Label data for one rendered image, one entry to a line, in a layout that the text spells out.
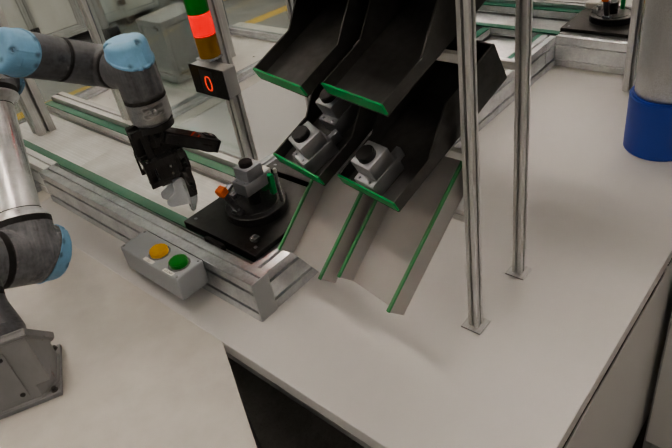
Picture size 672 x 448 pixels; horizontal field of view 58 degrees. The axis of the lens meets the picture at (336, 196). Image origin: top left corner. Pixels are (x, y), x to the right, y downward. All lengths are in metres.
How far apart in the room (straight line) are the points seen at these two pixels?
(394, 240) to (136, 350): 0.57
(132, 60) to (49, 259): 0.48
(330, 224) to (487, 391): 0.40
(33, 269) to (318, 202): 0.58
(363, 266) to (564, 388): 0.39
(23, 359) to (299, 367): 0.49
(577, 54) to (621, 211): 0.78
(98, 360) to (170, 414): 0.23
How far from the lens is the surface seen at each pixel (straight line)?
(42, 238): 1.36
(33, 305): 1.56
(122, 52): 1.09
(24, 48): 1.09
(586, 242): 1.38
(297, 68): 0.99
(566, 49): 2.14
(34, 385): 1.30
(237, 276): 1.23
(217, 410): 1.15
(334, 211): 1.14
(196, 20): 1.41
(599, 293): 1.27
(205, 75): 1.46
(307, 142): 0.99
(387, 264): 1.06
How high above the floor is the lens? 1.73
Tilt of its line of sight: 34 degrees down
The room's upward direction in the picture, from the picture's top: 10 degrees counter-clockwise
